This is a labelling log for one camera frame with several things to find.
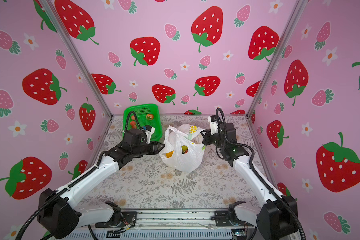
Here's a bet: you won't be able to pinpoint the white lemon print plastic bag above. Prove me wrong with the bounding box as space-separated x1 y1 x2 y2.
159 124 206 174

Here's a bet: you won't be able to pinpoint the yellow fake banana bunch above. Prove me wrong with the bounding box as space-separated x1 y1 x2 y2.
165 151 174 158

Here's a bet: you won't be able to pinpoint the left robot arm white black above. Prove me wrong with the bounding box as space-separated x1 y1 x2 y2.
37 126 165 240

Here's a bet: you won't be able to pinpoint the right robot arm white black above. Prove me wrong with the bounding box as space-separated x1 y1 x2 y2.
202 121 304 240

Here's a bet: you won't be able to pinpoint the red fake cherries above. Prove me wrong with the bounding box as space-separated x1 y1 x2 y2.
130 115 138 129

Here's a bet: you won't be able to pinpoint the green plastic basket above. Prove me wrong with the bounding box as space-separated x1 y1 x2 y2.
123 104 163 141

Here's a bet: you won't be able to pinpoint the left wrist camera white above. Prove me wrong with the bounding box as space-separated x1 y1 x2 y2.
143 125 155 144

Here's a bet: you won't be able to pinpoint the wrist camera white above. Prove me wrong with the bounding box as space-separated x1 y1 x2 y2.
143 125 155 144
208 115 219 135

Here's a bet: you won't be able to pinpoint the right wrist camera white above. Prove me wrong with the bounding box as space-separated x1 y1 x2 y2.
208 115 219 135

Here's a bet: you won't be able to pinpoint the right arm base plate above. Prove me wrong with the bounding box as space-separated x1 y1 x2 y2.
210 201 246 227

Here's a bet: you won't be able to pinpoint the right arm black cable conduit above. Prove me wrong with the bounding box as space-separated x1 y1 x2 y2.
215 107 307 240

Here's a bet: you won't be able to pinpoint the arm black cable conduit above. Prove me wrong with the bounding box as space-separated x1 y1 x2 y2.
14 110 148 240
215 107 307 240

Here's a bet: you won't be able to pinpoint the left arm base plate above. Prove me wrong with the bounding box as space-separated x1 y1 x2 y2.
95 211 138 229

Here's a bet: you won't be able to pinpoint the aluminium front rail frame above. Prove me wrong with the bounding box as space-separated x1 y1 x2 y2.
44 208 259 240

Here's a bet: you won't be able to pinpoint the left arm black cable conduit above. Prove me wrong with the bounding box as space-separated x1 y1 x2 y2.
14 110 148 240

